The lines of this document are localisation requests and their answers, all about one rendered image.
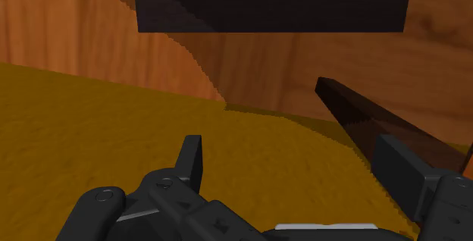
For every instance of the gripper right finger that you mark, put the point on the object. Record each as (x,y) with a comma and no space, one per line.
(402,173)

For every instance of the mustard yellow upholstered furniture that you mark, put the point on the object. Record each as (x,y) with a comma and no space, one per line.
(92,133)

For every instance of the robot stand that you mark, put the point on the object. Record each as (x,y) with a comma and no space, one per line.
(273,2)

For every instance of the dark brown long block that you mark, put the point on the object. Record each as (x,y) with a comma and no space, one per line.
(354,116)

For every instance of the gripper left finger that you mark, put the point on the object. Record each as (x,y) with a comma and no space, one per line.
(173,203)

